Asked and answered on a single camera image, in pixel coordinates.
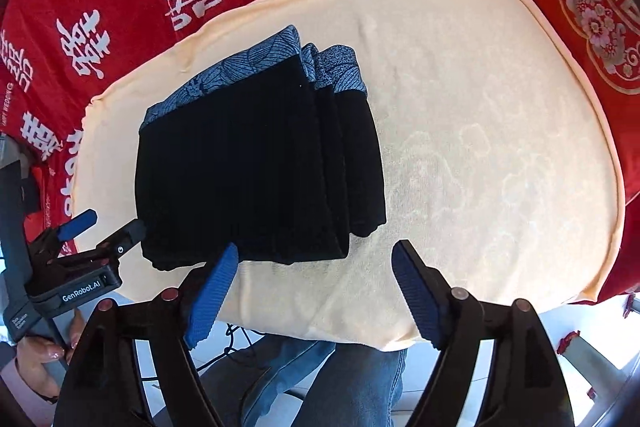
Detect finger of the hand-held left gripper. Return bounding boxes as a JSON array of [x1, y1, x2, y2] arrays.
[[95, 219, 149, 261], [55, 209, 99, 242]]

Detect person's left hand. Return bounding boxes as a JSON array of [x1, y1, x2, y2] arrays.
[[17, 308, 87, 369]]

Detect cream blanket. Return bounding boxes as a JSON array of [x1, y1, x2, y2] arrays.
[[70, 0, 626, 353]]

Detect person's legs in blue jeans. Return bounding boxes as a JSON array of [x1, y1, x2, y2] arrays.
[[200, 332, 408, 427]]

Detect person's left forearm pink sleeve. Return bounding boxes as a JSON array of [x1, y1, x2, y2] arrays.
[[0, 352, 62, 409]]

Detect red printed blanket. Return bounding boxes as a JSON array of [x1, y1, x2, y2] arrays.
[[0, 0, 640, 305]]

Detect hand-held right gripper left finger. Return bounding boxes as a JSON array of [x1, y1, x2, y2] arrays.
[[52, 242, 240, 427]]

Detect black cable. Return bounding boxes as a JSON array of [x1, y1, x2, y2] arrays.
[[200, 322, 263, 370]]

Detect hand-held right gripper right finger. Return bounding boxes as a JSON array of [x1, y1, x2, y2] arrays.
[[391, 239, 576, 427]]

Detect black pants with blue band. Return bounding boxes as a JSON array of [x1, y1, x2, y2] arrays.
[[135, 25, 386, 270]]

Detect grey bar with red tie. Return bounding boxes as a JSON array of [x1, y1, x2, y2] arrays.
[[556, 329, 627, 374]]

